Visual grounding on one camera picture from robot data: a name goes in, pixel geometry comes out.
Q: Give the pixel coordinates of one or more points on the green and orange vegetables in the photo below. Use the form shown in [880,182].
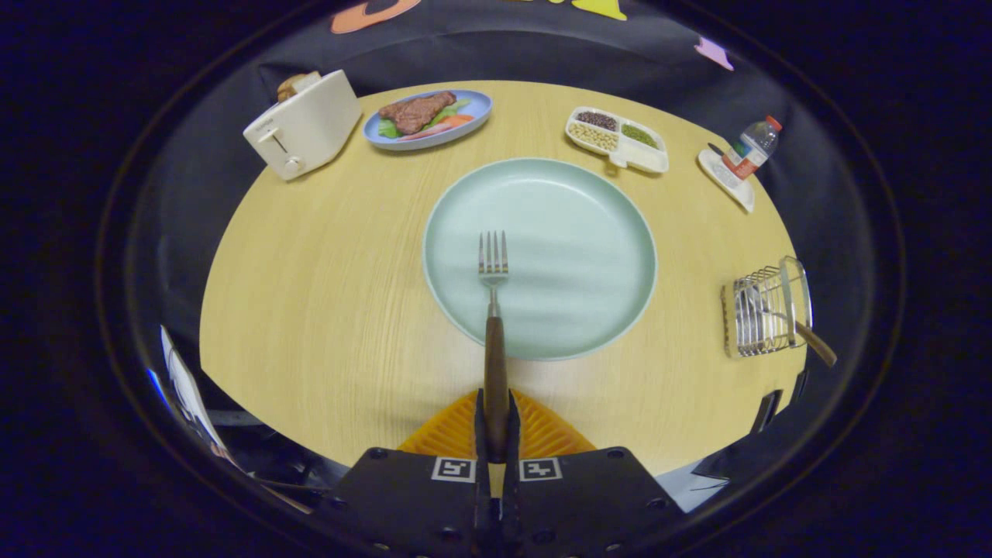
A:
[453,122]

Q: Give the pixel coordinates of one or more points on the white divided bean tray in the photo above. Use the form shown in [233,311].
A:
[643,155]

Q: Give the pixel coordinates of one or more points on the clear water bottle red cap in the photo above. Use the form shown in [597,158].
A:
[750,147]

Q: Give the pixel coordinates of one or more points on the white square coaster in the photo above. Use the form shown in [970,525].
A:
[725,182]

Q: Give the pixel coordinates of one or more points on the brown steak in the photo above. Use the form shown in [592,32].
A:
[417,112]

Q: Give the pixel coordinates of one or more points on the blue plate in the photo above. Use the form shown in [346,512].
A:
[434,141]

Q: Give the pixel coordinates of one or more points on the toasted bread slice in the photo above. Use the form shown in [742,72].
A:
[298,84]

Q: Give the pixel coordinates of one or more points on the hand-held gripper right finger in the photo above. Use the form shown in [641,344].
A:
[589,504]

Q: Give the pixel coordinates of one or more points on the white toaster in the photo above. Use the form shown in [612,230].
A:
[306,128]

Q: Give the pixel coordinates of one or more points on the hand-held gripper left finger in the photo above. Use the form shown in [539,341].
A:
[411,504]

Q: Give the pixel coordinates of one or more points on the light green plate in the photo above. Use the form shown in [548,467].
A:
[573,232]

